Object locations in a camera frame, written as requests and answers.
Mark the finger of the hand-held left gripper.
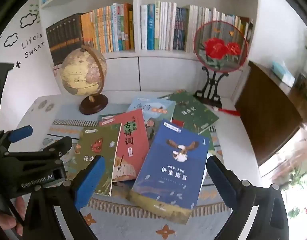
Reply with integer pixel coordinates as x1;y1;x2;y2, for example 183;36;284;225
0;126;34;153
40;136;73;162

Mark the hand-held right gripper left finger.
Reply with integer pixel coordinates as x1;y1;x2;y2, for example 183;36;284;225
22;155;106;240

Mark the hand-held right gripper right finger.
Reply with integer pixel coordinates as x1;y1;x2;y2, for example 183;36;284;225
206;155;290;240

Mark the olive green book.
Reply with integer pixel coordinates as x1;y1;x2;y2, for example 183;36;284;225
68;124;122;197

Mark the green leaf-print book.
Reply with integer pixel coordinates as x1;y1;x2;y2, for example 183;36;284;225
205;130;217;154

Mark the blue book with eagle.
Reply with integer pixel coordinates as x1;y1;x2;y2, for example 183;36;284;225
128;119;211;225

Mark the salmon red book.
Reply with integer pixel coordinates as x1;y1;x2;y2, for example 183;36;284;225
98;109;151;182

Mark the dark green book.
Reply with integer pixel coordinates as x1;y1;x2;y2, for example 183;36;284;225
157;90;220;134

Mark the light blue illustrated book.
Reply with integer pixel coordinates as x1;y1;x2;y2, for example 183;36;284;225
126;97;176;147

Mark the row of black books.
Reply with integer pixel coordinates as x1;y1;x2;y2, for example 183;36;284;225
45;14;85;65

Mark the row of white and blue books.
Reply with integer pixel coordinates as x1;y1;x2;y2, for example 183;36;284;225
140;0;254;53

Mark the person's left hand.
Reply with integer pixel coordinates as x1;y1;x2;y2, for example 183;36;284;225
0;195;27;237

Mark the grey patterned mat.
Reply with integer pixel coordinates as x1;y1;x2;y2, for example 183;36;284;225
17;96;234;240

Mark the red tassel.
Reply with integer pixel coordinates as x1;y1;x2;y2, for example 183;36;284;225
213;106;241;117

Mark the beige desk globe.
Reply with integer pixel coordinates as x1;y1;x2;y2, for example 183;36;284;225
61;45;109;115

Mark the brown wooden cabinet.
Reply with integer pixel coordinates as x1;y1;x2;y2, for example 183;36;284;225
235;60;307;167

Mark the black fan stand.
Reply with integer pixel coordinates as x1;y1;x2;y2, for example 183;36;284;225
193;66;223;108

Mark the white bookshelf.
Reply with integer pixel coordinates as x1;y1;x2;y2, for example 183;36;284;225
40;0;261;100

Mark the light blue box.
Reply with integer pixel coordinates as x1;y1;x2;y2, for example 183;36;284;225
270;61;296;88

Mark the round embroidered fan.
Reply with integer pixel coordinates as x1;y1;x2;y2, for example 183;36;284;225
193;21;248;73

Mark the black lettering wall sticker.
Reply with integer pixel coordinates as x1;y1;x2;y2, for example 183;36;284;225
21;32;45;59

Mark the black cloud wall sticker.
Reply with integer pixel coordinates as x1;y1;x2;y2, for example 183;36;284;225
20;12;38;28
4;33;18;47

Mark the green leaf wall sticker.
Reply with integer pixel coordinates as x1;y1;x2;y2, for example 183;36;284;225
28;0;41;13

